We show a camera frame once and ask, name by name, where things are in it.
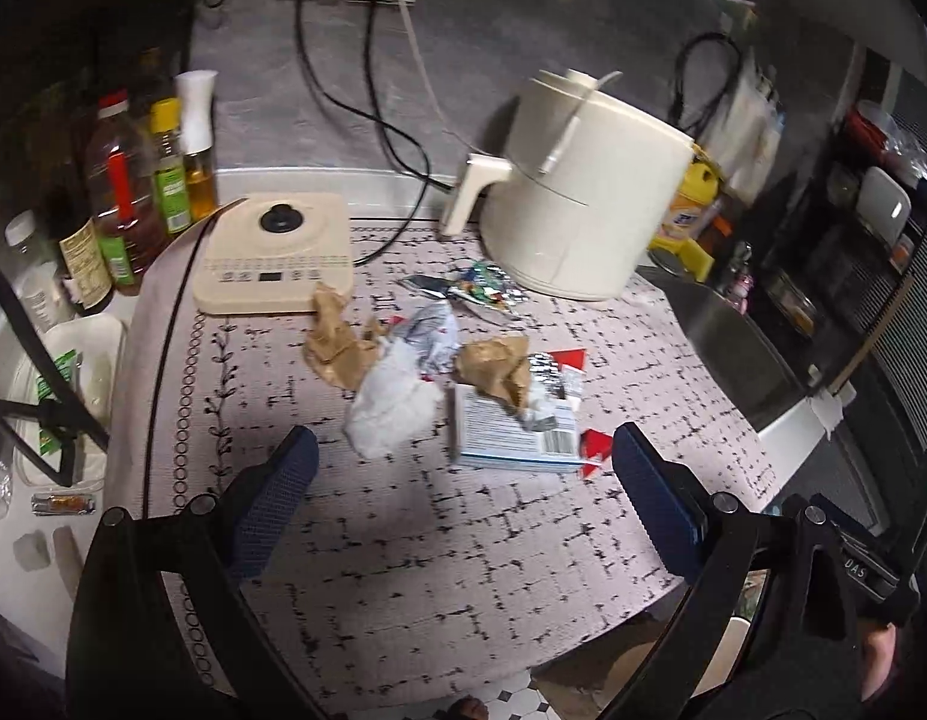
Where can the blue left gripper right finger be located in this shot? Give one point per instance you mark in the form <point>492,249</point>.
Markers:
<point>669,500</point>

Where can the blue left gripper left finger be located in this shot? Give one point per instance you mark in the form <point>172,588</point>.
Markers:
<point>264,499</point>

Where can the red paper scrap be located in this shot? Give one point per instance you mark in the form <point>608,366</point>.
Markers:
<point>595,451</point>

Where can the white tissue paper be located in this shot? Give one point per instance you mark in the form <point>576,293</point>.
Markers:
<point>393,405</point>

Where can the brown paper bag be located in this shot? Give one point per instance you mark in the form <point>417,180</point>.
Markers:
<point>498,368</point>

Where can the silver foil snack wrapper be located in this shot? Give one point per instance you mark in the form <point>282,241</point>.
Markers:
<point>432,334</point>

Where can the right hand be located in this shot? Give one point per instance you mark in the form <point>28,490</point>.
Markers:
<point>878,650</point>

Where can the stainless steel sink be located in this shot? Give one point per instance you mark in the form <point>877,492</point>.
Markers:
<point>743,362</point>

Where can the white cloth on counter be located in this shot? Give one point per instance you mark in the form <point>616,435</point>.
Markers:
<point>828,407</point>

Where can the wooden cutting board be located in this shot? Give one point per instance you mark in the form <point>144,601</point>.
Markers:
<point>883,322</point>

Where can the white blue cardboard box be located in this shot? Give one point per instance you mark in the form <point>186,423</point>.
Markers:
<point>486,434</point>

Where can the cream induction cooker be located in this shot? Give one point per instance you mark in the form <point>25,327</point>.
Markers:
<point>268,254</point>

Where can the black sandal foot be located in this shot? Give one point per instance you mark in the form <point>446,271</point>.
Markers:
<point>467,708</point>

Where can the yellow detergent jug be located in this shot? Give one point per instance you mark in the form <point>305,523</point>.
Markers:
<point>692,208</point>

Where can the colourful candy wrapper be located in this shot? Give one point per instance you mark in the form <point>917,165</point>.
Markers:
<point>483,288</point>

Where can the black dish rack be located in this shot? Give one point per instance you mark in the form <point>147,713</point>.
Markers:
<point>845,247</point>

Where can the cream air fryer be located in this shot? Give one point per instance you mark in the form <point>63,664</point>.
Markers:
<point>582,186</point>

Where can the green label sauce bottle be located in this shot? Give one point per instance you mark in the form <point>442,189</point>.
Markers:
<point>169,169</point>

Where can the dark soy sauce bottle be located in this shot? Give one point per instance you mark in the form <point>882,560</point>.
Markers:
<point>70,223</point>

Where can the white top oil sprayer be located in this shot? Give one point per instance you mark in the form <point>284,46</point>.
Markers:
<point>195,90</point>

